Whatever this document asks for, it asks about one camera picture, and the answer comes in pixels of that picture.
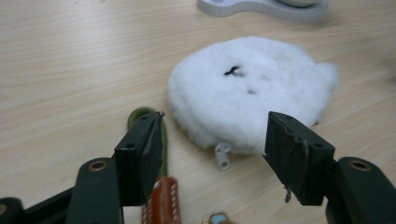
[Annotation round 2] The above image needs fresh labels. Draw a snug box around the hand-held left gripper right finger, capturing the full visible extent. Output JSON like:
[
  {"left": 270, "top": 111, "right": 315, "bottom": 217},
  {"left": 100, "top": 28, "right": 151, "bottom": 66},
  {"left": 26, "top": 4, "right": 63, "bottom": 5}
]
[{"left": 262, "top": 111, "right": 396, "bottom": 224}]

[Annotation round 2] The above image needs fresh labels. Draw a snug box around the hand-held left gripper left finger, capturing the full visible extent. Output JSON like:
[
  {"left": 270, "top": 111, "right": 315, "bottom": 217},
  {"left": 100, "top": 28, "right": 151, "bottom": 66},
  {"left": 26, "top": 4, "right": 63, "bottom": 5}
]
[{"left": 64, "top": 111, "right": 164, "bottom": 224}]

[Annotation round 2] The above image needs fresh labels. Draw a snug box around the white fluffy round cushion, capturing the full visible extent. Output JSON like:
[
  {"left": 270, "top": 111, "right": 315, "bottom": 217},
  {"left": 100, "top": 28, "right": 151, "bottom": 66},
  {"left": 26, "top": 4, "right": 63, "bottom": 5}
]
[{"left": 167, "top": 35, "right": 340, "bottom": 172}]

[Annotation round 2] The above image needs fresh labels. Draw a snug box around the white bowl stand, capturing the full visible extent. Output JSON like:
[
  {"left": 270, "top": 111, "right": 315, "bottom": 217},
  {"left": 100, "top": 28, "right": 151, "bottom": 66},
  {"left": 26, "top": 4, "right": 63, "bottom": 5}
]
[{"left": 196, "top": 0, "right": 330, "bottom": 23}]

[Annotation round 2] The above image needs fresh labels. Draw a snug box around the green cord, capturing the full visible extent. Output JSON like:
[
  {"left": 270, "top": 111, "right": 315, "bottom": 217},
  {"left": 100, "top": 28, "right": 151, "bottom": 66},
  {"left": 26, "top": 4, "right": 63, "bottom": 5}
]
[{"left": 127, "top": 106, "right": 169, "bottom": 178}]

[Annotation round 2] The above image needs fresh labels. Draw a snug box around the brown stitched leather strap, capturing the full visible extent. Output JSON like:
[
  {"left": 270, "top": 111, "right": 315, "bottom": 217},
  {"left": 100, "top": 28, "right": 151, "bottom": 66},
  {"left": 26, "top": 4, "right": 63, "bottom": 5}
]
[{"left": 141, "top": 176, "right": 182, "bottom": 224}]

